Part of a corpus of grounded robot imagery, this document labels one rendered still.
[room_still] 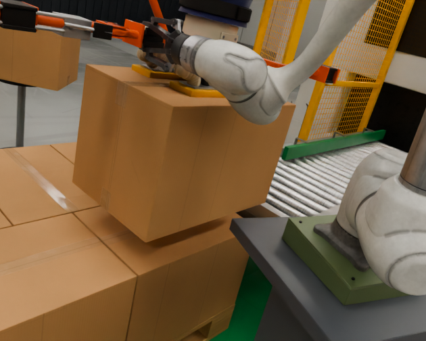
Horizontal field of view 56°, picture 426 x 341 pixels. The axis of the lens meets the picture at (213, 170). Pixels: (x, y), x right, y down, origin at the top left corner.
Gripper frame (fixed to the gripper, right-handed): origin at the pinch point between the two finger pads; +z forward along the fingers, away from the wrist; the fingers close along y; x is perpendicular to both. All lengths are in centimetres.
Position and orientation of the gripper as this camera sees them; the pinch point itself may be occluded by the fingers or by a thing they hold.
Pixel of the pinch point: (142, 34)
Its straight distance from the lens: 116.0
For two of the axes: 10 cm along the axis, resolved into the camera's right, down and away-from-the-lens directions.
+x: 6.8, -1.3, 7.2
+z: -7.0, -4.1, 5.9
